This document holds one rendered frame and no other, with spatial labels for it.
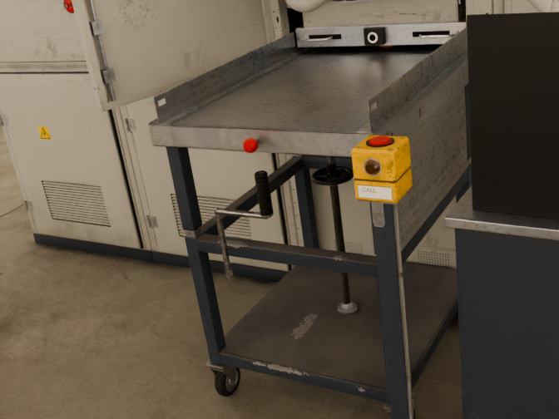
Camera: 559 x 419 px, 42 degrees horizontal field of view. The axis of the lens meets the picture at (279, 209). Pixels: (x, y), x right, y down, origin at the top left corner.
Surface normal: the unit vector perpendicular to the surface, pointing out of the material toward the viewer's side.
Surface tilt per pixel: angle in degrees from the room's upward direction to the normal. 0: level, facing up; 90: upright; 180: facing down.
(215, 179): 90
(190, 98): 90
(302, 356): 0
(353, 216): 90
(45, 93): 90
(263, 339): 0
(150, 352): 0
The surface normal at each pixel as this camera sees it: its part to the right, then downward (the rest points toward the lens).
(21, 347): -0.13, -0.91
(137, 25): 0.63, 0.23
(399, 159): 0.86, 0.09
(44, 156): -0.48, 0.41
